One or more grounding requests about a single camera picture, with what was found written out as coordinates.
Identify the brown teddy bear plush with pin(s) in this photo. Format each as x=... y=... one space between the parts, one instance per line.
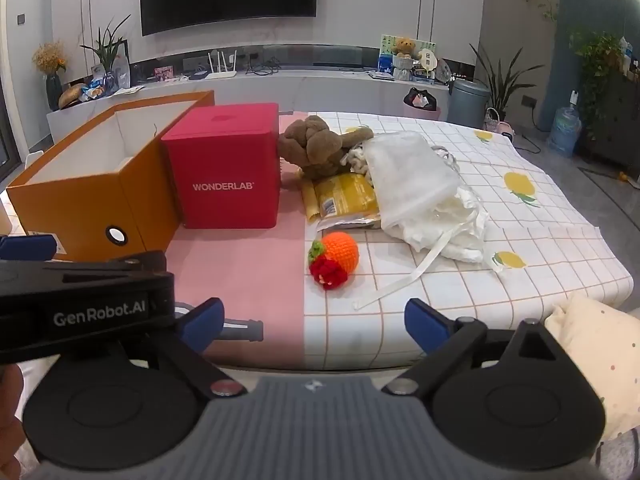
x=315 y=145

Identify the orange crocheted fruit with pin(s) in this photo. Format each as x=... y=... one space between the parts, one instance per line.
x=342 y=252

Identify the red box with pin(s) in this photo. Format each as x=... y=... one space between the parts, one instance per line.
x=225 y=170

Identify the pink photo frame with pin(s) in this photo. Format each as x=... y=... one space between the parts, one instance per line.
x=164 y=73

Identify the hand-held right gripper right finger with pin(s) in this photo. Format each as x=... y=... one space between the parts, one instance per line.
x=425 y=322

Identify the green potted plant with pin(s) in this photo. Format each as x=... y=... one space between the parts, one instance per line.
x=107 y=50

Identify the orange storage box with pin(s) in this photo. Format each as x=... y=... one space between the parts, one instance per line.
x=75 y=200

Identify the bread loaf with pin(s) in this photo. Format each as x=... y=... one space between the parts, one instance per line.
x=72 y=95

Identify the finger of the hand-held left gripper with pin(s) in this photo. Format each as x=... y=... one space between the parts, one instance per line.
x=27 y=248
x=140 y=265

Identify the grey trash bin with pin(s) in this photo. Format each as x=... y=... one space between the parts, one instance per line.
x=467 y=102

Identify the green plant on cabinet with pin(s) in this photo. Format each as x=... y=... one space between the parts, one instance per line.
x=595 y=60

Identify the dark cabinet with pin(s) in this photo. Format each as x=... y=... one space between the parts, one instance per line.
x=615 y=120

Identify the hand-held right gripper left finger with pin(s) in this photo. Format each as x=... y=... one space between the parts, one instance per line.
x=200 y=322

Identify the pink basket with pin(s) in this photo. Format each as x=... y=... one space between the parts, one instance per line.
x=422 y=107

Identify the small teddy bear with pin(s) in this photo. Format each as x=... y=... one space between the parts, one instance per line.
x=405 y=47

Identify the blue water jug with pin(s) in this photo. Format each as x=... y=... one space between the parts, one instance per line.
x=564 y=127

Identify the blue snack packets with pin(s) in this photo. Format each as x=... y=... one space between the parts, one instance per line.
x=95 y=91

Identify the pink plant pot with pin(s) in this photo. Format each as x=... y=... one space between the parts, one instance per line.
x=497 y=125

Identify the white router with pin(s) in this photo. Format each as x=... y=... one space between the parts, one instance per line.
x=222 y=72

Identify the red crocheted strawberry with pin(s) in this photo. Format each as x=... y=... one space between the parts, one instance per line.
x=325 y=272

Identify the tall leafy floor plant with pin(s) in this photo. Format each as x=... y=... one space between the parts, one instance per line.
x=500 y=80

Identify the white mesh cloth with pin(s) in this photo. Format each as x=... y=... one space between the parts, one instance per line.
x=405 y=180

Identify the cream polka-dot pillow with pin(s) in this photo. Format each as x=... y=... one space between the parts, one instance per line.
x=600 y=350

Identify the vase with orange flowers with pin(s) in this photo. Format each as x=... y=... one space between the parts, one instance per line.
x=52 y=90

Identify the silver foil packet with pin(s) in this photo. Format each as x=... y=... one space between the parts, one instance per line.
x=345 y=222

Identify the cream and pink knitted pouch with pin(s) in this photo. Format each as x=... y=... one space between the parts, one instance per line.
x=356 y=160

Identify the white media console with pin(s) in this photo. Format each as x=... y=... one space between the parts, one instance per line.
x=325 y=90

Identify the person's left hand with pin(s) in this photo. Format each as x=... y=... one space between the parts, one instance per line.
x=9 y=410

